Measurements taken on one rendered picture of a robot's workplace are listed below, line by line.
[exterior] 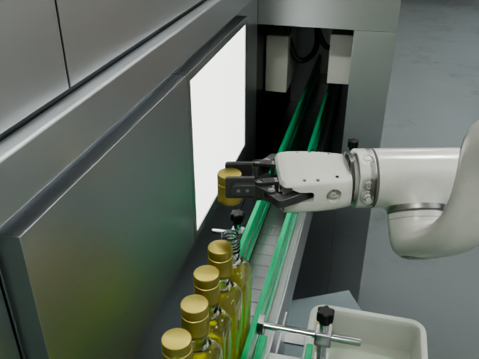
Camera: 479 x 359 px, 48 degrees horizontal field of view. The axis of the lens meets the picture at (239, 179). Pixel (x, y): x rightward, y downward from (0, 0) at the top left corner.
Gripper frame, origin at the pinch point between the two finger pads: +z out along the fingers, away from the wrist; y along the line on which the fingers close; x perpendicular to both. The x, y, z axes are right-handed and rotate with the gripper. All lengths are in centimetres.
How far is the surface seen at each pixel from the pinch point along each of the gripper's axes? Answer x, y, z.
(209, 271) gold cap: -7.3, -11.1, 4.1
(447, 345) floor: -141, 99, -93
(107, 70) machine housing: 15.9, 0.1, 16.5
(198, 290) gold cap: -9.2, -12.7, 5.6
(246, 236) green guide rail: -27.4, 24.2, -2.2
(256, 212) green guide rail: -27.2, 32.8, -4.5
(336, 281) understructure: -86, 78, -36
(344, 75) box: -16, 89, -34
